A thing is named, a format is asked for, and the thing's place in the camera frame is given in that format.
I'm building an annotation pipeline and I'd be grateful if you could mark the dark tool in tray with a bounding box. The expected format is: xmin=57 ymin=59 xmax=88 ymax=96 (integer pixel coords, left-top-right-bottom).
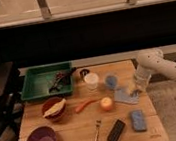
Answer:
xmin=45 ymin=66 xmax=81 ymax=94

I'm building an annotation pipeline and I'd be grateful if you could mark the silver fork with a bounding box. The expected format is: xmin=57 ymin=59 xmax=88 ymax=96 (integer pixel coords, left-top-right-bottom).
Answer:
xmin=94 ymin=120 xmax=101 ymax=141

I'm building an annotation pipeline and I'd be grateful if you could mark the black chair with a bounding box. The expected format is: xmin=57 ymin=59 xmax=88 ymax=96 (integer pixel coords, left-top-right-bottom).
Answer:
xmin=0 ymin=62 xmax=23 ymax=136

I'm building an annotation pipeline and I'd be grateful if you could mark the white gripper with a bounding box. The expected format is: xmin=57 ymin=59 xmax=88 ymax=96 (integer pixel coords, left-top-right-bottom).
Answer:
xmin=126 ymin=70 xmax=150 ymax=95

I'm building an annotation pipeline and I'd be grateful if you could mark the clear plastic cup blue bottom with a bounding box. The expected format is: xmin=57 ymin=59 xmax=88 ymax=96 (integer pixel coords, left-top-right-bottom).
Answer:
xmin=104 ymin=74 xmax=118 ymax=90

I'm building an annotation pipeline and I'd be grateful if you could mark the orange fruit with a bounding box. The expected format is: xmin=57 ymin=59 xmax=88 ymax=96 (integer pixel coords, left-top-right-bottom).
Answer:
xmin=100 ymin=97 xmax=114 ymax=112

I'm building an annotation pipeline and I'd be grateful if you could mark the yellow banana slice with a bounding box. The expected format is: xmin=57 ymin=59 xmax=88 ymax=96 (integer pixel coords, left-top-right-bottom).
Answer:
xmin=43 ymin=98 xmax=66 ymax=118

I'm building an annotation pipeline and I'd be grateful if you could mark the black rectangular block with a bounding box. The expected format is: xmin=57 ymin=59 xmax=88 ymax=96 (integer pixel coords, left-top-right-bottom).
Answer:
xmin=107 ymin=119 xmax=126 ymax=141

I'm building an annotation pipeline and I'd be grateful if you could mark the green plastic tray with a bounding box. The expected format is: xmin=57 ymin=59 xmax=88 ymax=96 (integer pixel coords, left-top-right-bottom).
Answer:
xmin=21 ymin=62 xmax=73 ymax=101

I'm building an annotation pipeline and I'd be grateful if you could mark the small dark round object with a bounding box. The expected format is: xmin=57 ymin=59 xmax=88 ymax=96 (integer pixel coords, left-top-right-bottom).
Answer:
xmin=80 ymin=68 xmax=90 ymax=80

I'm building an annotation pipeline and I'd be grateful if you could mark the blue sponge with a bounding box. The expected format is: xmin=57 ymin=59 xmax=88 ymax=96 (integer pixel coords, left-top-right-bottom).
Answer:
xmin=130 ymin=110 xmax=147 ymax=132

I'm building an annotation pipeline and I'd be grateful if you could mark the light blue towel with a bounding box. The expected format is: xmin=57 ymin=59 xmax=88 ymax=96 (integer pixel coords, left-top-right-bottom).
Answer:
xmin=114 ymin=87 xmax=139 ymax=105

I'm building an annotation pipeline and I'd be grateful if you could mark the white plastic cup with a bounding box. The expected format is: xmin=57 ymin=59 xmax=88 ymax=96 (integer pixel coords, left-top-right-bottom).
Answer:
xmin=84 ymin=72 xmax=99 ymax=91

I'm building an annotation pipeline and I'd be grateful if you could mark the red bowl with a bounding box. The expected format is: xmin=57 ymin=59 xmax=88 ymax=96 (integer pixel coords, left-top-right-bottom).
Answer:
xmin=41 ymin=97 xmax=66 ymax=122

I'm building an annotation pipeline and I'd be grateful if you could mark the orange carrot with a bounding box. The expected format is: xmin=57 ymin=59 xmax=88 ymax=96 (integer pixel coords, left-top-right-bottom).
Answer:
xmin=75 ymin=99 xmax=98 ymax=113

